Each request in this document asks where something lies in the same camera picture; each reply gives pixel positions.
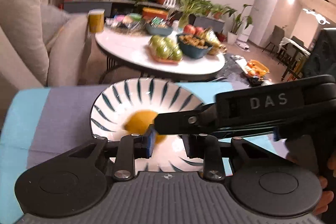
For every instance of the yellow can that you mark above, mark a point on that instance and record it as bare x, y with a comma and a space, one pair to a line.
96, 20

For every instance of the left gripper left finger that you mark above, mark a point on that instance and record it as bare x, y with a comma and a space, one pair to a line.
129, 148

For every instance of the white round side table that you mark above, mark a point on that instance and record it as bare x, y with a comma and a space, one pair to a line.
132, 51

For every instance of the dark green bowl of nuts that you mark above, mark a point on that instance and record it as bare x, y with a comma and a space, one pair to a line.
193, 46

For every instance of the grey sofa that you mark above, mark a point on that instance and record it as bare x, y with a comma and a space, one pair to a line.
41, 46

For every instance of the yellow lemon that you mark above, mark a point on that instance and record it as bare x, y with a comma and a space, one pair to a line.
139, 122

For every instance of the orange box on table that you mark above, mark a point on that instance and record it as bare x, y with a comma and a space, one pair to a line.
150, 13

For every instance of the blue grey tablecloth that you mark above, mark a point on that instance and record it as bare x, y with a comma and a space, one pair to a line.
43, 123

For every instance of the white blue striped bowl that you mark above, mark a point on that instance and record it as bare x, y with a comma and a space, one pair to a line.
130, 106

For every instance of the tray of green apples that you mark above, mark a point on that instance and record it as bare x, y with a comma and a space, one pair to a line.
164, 50

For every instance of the right hand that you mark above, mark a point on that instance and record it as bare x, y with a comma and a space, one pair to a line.
327, 195

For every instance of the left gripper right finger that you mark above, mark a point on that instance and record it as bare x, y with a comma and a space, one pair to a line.
212, 152

